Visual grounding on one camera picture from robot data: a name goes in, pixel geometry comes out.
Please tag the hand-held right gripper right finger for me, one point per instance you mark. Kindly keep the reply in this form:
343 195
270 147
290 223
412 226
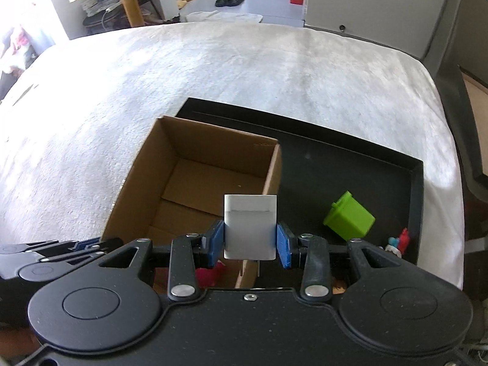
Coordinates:
284 244

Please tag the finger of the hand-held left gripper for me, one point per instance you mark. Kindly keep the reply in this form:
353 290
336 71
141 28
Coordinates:
76 263
57 247

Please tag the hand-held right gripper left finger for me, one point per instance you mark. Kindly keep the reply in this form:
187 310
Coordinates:
215 242

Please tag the pink toy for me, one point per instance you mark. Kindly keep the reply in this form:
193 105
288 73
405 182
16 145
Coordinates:
209 274

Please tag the white charger plug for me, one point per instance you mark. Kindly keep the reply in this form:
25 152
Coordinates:
249 228

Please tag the brown cardboard box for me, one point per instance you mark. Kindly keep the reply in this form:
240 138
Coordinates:
179 183

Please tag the green toy bin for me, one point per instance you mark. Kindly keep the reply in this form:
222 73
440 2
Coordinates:
349 219

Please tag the black tray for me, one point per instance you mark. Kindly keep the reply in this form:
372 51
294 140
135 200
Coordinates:
324 152

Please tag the small red blue toy figure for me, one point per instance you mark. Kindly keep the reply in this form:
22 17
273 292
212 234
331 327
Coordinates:
396 242

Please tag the white fluffy blanket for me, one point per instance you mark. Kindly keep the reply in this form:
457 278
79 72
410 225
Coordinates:
228 64

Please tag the pile of clothes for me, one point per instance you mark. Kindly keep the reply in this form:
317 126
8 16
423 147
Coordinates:
15 45

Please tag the white floor mat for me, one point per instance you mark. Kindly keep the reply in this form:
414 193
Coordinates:
225 16

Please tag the pile of bags under table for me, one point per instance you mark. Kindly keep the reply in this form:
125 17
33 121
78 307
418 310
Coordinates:
95 7

